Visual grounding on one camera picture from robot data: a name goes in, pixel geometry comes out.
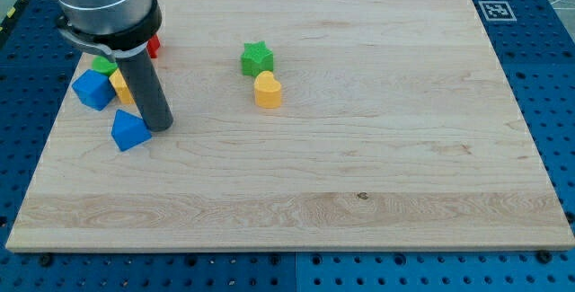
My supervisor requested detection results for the blue triangle block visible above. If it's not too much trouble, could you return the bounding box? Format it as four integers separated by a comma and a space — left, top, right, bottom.
111, 110, 152, 151

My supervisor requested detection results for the white fiducial marker tag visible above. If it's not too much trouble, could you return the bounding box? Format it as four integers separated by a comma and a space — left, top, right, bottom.
479, 1, 517, 22

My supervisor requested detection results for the yellow heart block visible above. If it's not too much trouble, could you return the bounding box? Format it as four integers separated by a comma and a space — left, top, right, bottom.
253, 71, 282, 109

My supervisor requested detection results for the wooden board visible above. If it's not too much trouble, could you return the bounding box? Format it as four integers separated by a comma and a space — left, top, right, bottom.
6, 0, 574, 253

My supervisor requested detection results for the red block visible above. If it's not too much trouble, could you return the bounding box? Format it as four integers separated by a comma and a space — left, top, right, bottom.
146, 34, 161, 58

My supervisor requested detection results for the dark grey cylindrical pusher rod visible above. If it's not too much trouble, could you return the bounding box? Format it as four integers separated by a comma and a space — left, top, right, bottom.
115, 46, 173, 132

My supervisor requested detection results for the green star block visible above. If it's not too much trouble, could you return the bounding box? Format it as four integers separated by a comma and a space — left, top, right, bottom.
240, 40, 274, 77

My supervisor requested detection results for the blue cube block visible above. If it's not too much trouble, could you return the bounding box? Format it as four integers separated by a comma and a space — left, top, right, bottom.
72, 69, 116, 111

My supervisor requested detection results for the green round block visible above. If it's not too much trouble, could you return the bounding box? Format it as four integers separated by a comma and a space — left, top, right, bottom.
91, 56, 118, 76

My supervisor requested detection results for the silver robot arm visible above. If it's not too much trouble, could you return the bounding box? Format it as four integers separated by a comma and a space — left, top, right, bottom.
57, 0, 173, 132

